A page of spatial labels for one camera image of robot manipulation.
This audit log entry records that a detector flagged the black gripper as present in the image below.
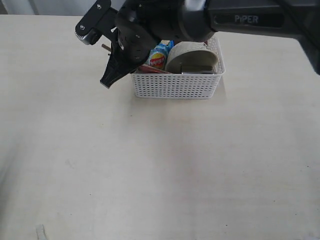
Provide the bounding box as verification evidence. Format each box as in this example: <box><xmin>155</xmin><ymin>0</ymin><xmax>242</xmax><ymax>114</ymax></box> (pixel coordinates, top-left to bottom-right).
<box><xmin>100</xmin><ymin>4</ymin><xmax>160</xmax><ymax>88</ymax></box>

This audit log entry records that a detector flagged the wooden chopstick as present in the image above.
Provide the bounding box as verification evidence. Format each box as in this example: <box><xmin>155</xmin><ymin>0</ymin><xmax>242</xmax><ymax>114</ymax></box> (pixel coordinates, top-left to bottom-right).
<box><xmin>101</xmin><ymin>43</ymin><xmax>112</xmax><ymax>56</ymax></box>

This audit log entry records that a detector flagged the dark red wooden spoon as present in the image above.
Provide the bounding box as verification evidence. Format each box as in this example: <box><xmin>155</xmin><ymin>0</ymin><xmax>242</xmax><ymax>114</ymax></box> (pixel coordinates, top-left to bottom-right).
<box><xmin>138</xmin><ymin>64</ymin><xmax>170</xmax><ymax>74</ymax></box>

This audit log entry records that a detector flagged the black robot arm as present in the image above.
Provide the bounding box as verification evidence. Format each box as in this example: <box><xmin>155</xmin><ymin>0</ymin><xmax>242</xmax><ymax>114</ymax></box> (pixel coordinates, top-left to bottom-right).
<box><xmin>101</xmin><ymin>0</ymin><xmax>320</xmax><ymax>87</ymax></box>

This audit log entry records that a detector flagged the white perforated plastic basket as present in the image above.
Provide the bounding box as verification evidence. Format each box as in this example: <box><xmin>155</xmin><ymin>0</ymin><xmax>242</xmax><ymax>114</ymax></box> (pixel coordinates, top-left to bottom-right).
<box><xmin>131</xmin><ymin>36</ymin><xmax>226</xmax><ymax>100</ymax></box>

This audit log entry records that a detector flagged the blue chips bag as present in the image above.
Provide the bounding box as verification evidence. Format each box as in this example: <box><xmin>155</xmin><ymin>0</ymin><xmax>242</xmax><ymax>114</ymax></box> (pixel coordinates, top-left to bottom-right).
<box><xmin>145</xmin><ymin>40</ymin><xmax>174</xmax><ymax>70</ymax></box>

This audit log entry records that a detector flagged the metal cup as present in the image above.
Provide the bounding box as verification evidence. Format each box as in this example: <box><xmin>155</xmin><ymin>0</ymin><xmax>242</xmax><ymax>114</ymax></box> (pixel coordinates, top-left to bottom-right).
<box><xmin>181</xmin><ymin>65</ymin><xmax>215</xmax><ymax>75</ymax></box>

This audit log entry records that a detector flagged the grey ceramic bowl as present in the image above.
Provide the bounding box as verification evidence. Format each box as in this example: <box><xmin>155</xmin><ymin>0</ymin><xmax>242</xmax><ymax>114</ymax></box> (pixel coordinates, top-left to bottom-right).
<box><xmin>165</xmin><ymin>41</ymin><xmax>218</xmax><ymax>74</ymax></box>

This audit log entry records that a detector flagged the tape piece on table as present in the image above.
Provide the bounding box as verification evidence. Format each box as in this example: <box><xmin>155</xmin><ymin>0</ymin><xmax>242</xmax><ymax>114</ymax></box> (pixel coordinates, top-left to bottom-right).
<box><xmin>35</xmin><ymin>224</ymin><xmax>47</xmax><ymax>240</ymax></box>

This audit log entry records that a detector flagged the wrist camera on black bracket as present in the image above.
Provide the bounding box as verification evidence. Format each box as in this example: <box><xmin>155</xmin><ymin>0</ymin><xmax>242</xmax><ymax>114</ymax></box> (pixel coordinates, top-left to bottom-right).
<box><xmin>75</xmin><ymin>0</ymin><xmax>118</xmax><ymax>45</ymax></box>

